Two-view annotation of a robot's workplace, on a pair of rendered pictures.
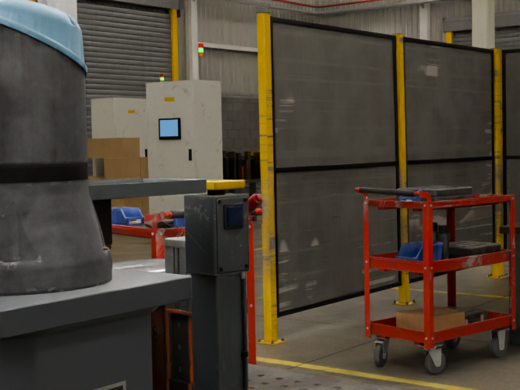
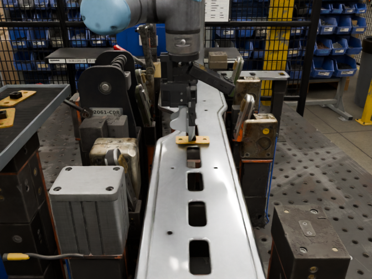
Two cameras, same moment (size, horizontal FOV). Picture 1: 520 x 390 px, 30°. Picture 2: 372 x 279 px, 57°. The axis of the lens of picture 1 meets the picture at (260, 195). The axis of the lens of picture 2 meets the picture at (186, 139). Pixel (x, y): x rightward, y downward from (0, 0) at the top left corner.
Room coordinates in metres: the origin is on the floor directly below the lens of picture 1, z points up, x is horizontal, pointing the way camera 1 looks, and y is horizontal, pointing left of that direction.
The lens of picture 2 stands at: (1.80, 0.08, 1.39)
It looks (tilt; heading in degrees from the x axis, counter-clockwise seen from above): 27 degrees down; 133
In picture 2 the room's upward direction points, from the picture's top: straight up
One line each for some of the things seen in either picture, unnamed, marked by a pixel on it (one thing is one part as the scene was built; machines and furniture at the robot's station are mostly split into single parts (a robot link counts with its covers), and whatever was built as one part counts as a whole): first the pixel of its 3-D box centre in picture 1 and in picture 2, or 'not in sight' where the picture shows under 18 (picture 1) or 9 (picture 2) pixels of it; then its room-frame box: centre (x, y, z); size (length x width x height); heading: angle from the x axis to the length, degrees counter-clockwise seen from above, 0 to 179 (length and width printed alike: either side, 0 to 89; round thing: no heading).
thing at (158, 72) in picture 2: not in sight; (158, 107); (0.82, 0.95, 0.88); 0.04 x 0.04 x 0.36; 44
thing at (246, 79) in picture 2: not in sight; (244, 123); (1.16, 1.08, 0.87); 0.12 x 0.09 x 0.35; 44
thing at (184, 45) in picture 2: not in sight; (182, 43); (1.28, 0.63, 1.24); 0.08 x 0.08 x 0.05
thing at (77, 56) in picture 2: not in sight; (145, 55); (0.52, 1.16, 1.02); 0.90 x 0.22 x 0.03; 44
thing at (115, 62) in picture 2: not in sight; (118, 144); (1.08, 0.58, 0.94); 0.18 x 0.13 x 0.49; 134
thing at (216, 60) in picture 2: not in sight; (216, 92); (0.87, 1.27, 0.88); 0.08 x 0.08 x 0.36; 44
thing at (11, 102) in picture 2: not in sight; (15, 96); (1.13, 0.32, 1.17); 0.08 x 0.04 x 0.01; 123
